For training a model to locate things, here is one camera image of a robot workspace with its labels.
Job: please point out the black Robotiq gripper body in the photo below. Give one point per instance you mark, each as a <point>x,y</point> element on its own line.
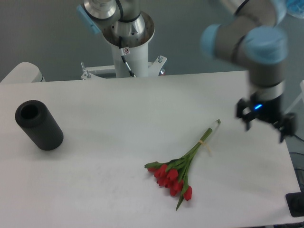
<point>268,111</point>

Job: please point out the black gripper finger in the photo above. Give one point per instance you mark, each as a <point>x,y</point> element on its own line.
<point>245,112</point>
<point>286,125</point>

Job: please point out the red tulip bouquet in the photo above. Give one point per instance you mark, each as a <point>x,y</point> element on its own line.
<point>174,174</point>

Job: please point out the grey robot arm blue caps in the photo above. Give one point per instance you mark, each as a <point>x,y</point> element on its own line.
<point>252,40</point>

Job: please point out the black device table corner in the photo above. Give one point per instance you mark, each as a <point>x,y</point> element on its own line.
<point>295,203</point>

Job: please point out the blue plastic bag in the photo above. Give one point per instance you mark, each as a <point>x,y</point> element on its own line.
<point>295,8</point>

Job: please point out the black cylindrical vase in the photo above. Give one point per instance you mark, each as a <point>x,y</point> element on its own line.
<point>34,118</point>

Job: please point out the white rounded object left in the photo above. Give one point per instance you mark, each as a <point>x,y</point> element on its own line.
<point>24,72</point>

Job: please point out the white frame right edge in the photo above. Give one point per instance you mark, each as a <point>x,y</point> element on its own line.
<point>299,98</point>

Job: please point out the white pedestal base frame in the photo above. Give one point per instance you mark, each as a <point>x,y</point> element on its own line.
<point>153,69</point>

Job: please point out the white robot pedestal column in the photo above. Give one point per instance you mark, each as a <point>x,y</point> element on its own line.
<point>129,41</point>

